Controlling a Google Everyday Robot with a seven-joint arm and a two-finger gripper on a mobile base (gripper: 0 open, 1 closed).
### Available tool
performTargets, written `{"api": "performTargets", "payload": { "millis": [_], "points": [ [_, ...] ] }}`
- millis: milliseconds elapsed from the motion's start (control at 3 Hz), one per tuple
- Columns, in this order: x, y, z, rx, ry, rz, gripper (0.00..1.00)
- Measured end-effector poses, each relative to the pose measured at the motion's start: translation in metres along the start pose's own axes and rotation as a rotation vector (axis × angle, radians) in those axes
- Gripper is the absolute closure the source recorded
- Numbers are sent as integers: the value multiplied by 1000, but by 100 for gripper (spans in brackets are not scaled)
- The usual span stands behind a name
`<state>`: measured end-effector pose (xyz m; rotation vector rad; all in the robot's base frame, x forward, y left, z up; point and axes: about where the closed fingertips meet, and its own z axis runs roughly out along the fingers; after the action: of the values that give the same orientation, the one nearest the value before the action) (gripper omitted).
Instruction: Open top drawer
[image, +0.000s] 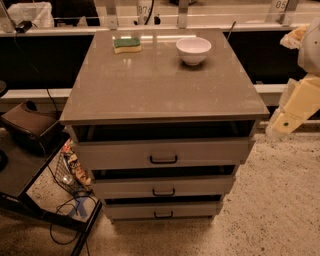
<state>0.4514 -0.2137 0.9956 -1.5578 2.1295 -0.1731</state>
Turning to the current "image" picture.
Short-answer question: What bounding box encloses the grey top drawer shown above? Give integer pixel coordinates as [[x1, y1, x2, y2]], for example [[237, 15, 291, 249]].
[[73, 137, 254, 170]]

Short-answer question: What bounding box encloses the wire basket with snacks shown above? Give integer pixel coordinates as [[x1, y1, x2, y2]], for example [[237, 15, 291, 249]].
[[54, 139, 91, 195]]

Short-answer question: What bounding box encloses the white plastic bin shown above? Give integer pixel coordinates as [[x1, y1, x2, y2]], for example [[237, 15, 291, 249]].
[[7, 2, 54, 28]]

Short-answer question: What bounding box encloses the white bowl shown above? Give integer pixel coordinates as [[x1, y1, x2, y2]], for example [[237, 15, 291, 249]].
[[176, 37, 212, 66]]

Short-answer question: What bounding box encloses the black side cart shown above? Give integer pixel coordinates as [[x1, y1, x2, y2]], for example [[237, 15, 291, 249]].
[[0, 132, 102, 256]]

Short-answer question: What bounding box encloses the grey bottom drawer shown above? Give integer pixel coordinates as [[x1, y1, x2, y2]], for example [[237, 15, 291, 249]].
[[103, 201, 222, 221]]

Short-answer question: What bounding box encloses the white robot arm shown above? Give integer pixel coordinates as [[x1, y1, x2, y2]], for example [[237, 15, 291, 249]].
[[265, 17, 320, 138]]

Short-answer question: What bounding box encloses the green yellow sponge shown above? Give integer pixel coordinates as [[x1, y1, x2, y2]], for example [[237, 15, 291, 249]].
[[113, 38, 142, 54]]

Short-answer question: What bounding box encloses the grey drawer cabinet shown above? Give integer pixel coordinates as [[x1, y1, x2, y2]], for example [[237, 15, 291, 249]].
[[61, 29, 268, 208]]

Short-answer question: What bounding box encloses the black floor cable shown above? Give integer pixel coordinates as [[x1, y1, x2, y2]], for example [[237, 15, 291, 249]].
[[48, 193, 98, 256]]

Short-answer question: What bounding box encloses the black power adapter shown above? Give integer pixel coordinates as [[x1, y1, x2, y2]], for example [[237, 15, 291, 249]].
[[15, 21, 32, 33]]

